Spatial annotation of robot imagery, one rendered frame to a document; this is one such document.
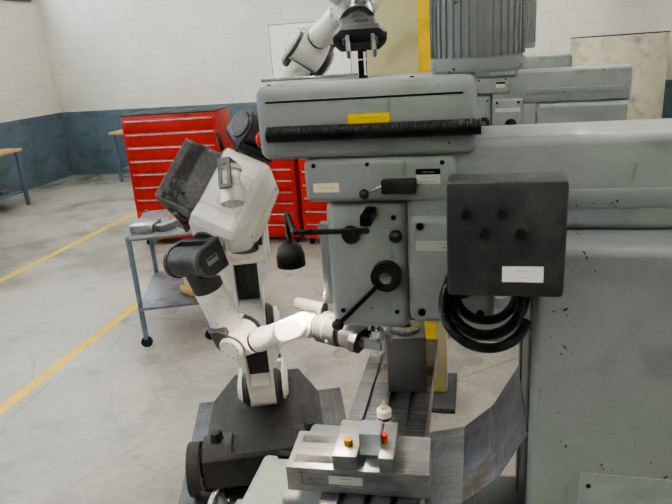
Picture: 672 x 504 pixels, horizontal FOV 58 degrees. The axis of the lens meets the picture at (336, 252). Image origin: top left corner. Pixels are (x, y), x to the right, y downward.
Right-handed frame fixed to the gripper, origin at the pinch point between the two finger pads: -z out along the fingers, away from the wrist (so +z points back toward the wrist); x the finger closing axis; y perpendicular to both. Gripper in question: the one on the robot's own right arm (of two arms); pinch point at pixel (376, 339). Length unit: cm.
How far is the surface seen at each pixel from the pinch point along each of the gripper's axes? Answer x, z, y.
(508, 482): 23, -29, 50
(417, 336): 27.3, 2.3, 11.8
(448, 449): 12.2, -14.7, 36.5
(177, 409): 77, 187, 126
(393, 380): 22.6, 8.4, 26.4
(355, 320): -10.4, -0.6, -10.1
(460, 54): -1, -23, -70
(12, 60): 469, 994, -80
